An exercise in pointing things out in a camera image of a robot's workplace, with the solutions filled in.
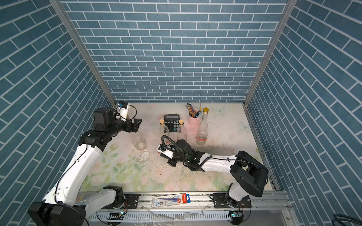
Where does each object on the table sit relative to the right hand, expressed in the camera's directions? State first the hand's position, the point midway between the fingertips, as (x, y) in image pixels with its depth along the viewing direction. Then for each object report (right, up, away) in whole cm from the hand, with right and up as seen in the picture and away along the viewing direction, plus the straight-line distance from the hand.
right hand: (163, 154), depth 79 cm
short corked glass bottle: (-4, +11, +24) cm, 26 cm away
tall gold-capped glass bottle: (+23, +10, +12) cm, 28 cm away
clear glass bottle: (-19, +6, +14) cm, 24 cm away
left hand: (-13, +21, -4) cm, 25 cm away
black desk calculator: (+2, +17, +26) cm, 31 cm away
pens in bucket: (+17, +24, +20) cm, 36 cm away
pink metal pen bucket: (+18, +17, +23) cm, 34 cm away
